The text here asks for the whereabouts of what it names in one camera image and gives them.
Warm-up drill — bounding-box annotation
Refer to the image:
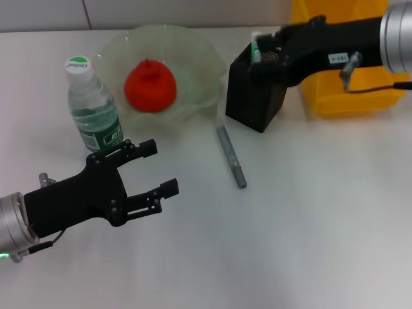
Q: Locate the clear glass fruit plate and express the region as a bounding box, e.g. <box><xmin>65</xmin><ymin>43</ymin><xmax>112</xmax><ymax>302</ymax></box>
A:
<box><xmin>96</xmin><ymin>24</ymin><xmax>228</xmax><ymax>136</ymax></box>

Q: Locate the clear water bottle green label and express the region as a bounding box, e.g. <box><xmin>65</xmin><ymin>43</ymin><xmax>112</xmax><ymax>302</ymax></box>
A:
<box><xmin>64</xmin><ymin>55</ymin><xmax>125</xmax><ymax>153</ymax></box>

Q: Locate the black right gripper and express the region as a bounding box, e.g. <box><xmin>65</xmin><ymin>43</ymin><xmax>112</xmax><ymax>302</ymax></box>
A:
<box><xmin>250</xmin><ymin>14</ymin><xmax>386</xmax><ymax>88</ymax></box>

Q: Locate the green utility knife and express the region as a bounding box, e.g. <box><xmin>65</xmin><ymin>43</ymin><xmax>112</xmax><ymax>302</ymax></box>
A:
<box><xmin>250</xmin><ymin>31</ymin><xmax>264</xmax><ymax>66</ymax></box>

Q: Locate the grey pen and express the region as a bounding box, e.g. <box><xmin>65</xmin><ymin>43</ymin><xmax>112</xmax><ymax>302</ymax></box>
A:
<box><xmin>214</xmin><ymin>124</ymin><xmax>248</xmax><ymax>190</ymax></box>

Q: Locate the left gripper cable with connector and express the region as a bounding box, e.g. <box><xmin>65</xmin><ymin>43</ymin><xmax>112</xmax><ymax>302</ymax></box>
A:
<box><xmin>12</xmin><ymin>229</ymin><xmax>64</xmax><ymax>262</ymax></box>

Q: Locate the gripper cable with connector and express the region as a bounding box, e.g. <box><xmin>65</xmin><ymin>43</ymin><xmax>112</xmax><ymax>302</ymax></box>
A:
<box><xmin>12</xmin><ymin>229</ymin><xmax>64</xmax><ymax>262</ymax></box>
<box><xmin>339</xmin><ymin>51</ymin><xmax>412</xmax><ymax>95</ymax></box>

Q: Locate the yellow plastic storage bin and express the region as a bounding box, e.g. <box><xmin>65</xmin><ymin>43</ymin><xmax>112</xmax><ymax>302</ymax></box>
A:
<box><xmin>287</xmin><ymin>0</ymin><xmax>408</xmax><ymax>119</ymax></box>

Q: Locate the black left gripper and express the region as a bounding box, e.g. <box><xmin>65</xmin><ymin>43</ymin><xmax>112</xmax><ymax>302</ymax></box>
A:
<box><xmin>24</xmin><ymin>138</ymin><xmax>180</xmax><ymax>239</ymax></box>

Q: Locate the right gripper cable with connector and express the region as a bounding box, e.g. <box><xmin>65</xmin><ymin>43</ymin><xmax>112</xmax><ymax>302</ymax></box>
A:
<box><xmin>339</xmin><ymin>51</ymin><xmax>412</xmax><ymax>95</ymax></box>

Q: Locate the black mesh pen holder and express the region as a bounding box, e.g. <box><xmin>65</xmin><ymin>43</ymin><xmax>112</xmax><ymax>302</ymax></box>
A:
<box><xmin>225</xmin><ymin>41</ymin><xmax>289</xmax><ymax>134</ymax></box>

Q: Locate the orange fruit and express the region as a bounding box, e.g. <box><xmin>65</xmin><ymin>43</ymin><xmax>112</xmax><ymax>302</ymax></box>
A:
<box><xmin>124</xmin><ymin>57</ymin><xmax>178</xmax><ymax>113</ymax></box>

